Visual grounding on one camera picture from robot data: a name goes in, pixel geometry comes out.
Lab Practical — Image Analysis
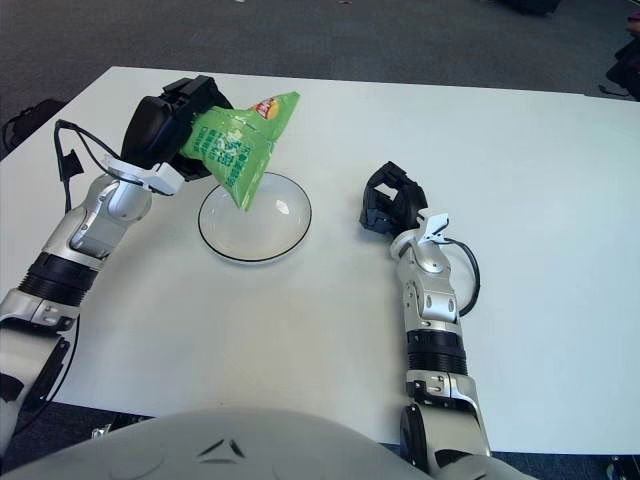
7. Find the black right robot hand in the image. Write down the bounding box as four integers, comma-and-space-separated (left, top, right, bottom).
358, 160, 450, 245

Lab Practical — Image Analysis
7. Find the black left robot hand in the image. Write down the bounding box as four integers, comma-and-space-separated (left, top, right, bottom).
102, 74, 234, 197

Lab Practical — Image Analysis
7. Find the green snack bag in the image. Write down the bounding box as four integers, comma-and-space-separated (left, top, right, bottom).
178, 90, 302, 212

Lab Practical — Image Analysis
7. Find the white plate with black rim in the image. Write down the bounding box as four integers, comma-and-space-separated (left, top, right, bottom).
197, 171, 313, 265

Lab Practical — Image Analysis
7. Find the black backpack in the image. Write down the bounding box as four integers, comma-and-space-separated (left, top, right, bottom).
2, 98, 67, 152

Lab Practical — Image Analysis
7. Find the black bag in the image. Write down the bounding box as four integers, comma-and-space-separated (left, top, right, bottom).
492, 0, 564, 16

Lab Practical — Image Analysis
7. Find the dark chair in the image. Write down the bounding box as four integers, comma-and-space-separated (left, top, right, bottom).
599, 37, 640, 101

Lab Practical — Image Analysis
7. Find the grey robot torso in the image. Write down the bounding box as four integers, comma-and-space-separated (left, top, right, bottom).
0, 407, 426, 480

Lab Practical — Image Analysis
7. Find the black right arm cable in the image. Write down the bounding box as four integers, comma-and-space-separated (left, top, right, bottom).
439, 237, 481, 318

